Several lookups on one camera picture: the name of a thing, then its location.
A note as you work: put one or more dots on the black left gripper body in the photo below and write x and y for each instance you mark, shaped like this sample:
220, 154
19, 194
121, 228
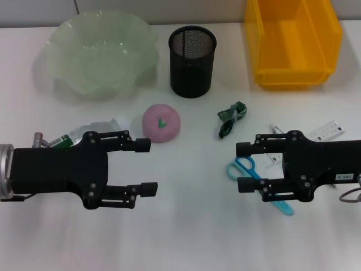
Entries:
56, 169

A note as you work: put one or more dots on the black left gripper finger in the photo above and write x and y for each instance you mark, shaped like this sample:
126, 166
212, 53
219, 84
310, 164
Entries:
142, 145
148, 189

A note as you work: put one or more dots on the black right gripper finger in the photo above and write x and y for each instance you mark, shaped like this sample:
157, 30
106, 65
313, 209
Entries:
248, 185
245, 149

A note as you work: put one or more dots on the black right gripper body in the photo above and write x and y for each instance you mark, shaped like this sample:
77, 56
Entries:
316, 161

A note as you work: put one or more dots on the blue and teal scissors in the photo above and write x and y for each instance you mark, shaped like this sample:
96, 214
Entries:
245, 166

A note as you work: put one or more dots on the green plastic wrapper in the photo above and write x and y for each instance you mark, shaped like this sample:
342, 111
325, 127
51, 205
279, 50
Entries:
232, 115

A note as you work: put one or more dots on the clear green-label water bottle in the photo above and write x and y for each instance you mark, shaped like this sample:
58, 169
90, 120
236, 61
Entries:
101, 127

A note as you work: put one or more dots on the clear plastic ruler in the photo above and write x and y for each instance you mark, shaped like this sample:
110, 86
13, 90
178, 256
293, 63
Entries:
327, 130

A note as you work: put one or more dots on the silver mechanical pen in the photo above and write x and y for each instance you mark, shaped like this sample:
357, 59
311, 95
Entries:
276, 130

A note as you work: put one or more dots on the black mesh pen cup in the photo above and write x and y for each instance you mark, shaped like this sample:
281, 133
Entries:
191, 67

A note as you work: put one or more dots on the pale green glass fruit bowl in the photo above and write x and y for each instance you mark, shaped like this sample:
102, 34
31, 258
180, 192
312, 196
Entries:
93, 59

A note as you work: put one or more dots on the yellow plastic storage bin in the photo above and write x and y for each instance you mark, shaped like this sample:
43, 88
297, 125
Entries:
293, 56

